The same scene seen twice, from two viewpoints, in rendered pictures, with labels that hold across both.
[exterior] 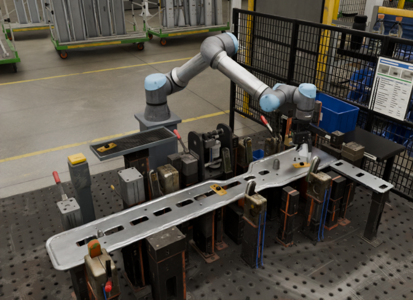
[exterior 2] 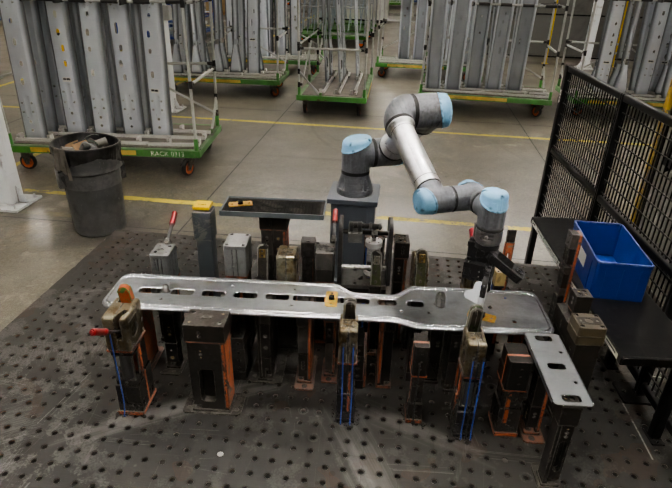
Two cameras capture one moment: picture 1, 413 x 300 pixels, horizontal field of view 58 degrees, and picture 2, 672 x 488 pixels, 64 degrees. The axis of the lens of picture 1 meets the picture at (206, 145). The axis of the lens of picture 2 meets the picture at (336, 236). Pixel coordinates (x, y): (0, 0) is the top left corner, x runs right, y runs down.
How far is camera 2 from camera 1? 0.93 m
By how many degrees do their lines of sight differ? 32
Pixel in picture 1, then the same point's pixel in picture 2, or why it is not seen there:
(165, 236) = (205, 317)
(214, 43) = (400, 103)
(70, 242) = (137, 285)
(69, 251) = not seen: hidden behind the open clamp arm
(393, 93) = not seen: outside the picture
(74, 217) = (162, 264)
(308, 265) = (408, 459)
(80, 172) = (200, 221)
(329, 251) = (461, 459)
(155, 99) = (348, 166)
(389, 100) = not seen: outside the picture
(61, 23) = (435, 62)
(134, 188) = (232, 257)
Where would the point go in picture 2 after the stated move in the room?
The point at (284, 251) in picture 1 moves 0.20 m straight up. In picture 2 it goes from (397, 425) to (402, 374)
